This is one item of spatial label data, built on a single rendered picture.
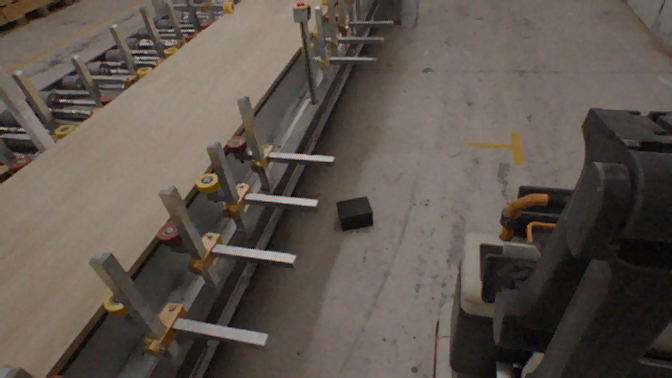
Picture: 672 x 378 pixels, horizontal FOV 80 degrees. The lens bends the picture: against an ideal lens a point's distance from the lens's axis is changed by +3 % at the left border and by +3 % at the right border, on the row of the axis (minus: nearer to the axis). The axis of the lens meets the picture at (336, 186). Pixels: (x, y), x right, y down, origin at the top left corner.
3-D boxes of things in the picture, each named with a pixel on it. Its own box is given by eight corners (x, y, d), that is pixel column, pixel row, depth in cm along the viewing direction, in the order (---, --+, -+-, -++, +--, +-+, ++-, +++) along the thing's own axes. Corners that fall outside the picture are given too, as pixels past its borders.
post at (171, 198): (224, 286, 139) (174, 183, 108) (219, 295, 136) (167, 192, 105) (215, 285, 140) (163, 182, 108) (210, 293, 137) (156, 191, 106)
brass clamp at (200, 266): (225, 244, 134) (221, 234, 131) (206, 277, 125) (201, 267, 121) (209, 242, 136) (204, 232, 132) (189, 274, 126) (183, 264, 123)
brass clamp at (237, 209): (254, 194, 152) (251, 185, 149) (239, 219, 142) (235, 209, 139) (239, 193, 154) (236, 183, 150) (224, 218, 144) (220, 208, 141)
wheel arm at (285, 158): (335, 164, 160) (334, 155, 158) (333, 169, 158) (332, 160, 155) (239, 156, 171) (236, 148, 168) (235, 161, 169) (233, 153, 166)
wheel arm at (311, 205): (319, 207, 143) (317, 198, 140) (316, 214, 141) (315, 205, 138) (212, 196, 154) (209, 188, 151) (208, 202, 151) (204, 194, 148)
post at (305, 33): (319, 100, 225) (308, 18, 196) (317, 104, 222) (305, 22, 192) (312, 100, 226) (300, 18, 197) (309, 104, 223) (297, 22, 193)
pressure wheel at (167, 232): (167, 263, 131) (153, 240, 124) (172, 245, 138) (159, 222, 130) (191, 259, 132) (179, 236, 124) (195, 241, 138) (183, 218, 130)
